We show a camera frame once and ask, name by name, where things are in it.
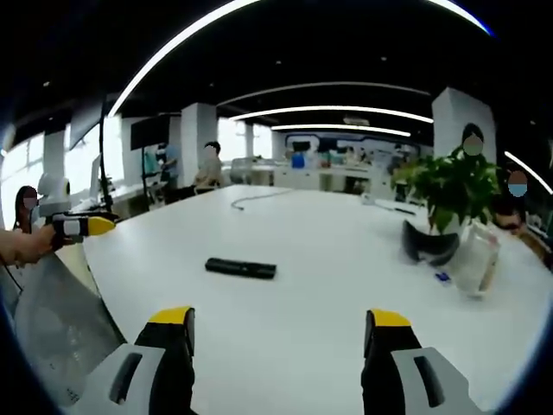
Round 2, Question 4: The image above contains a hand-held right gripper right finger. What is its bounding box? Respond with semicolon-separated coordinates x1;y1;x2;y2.
361;308;486;415

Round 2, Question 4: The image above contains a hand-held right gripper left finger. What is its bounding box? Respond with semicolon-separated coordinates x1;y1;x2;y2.
68;305;196;415

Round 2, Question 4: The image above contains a black remote control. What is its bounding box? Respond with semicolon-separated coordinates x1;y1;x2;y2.
205;257;277;282

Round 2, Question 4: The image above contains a person's left hand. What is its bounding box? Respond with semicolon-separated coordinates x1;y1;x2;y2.
16;223;58;265

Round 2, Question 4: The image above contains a black stand pole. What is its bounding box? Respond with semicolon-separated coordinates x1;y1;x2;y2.
98;93;115;209

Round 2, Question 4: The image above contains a black monitor screen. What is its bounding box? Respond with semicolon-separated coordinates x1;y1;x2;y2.
130;118;164;149

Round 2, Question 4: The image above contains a black headset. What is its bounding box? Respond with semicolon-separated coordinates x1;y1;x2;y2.
400;218;461;266

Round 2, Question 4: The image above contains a clear plastic bag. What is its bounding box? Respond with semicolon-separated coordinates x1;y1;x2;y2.
451;221;503;298

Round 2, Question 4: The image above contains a green potted plant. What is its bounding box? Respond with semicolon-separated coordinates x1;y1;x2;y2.
390;145;503;237

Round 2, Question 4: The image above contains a thin black cable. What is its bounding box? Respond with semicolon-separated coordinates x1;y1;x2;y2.
0;252;23;291

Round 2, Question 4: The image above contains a grey cable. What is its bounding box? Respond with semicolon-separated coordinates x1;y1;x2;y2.
230;188;296;213

